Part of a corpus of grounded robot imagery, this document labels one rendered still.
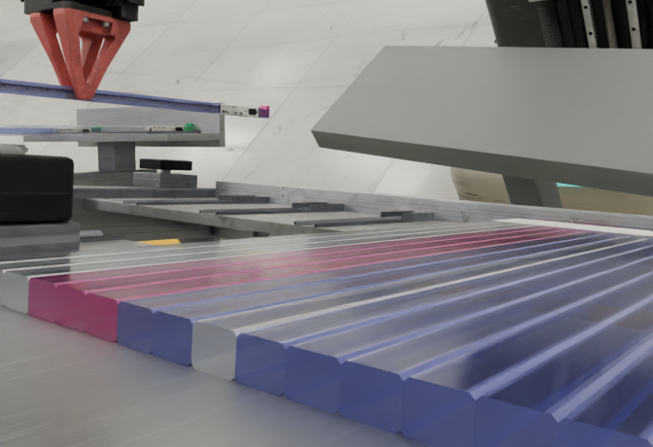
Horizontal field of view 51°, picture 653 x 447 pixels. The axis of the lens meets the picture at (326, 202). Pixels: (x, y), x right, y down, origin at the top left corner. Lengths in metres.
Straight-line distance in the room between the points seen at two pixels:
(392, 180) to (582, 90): 1.02
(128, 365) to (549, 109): 0.86
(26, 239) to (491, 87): 0.85
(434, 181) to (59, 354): 1.73
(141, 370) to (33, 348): 0.03
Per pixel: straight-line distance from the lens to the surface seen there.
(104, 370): 0.16
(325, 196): 0.77
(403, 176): 1.94
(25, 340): 0.19
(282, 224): 0.56
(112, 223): 0.79
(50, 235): 0.31
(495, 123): 0.99
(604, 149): 0.90
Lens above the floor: 1.19
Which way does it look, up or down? 37 degrees down
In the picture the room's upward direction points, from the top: 28 degrees counter-clockwise
